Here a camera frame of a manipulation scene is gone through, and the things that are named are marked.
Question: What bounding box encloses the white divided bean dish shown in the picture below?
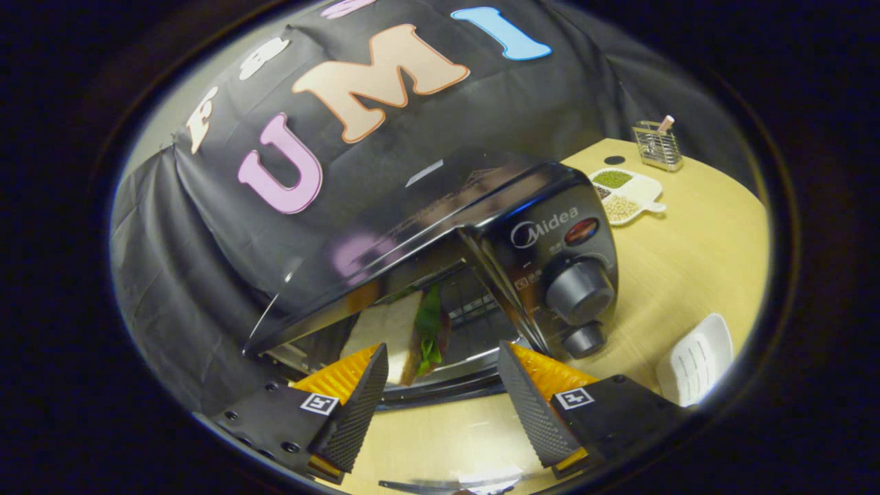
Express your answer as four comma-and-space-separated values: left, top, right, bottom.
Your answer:
589, 167, 666, 226

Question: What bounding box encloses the white plate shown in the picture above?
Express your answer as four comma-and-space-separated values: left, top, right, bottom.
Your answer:
655, 313, 734, 408

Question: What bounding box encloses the lettuce sandwich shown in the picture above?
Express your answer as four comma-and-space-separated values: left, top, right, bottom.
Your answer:
340, 285, 451, 386

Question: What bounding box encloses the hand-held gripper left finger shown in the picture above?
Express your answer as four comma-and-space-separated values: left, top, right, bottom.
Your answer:
212, 343, 390, 485

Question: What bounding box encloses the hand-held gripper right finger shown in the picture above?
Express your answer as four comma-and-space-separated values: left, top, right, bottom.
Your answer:
496, 340, 692, 481

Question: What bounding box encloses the black backdrop cloth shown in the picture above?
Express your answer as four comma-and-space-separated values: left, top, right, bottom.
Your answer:
110, 0, 764, 413

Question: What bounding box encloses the wire mesh holder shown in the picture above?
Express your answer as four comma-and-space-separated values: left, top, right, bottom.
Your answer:
632, 115, 683, 172

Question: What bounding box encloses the black toaster oven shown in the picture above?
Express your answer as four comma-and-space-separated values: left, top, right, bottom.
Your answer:
242, 146, 619, 412

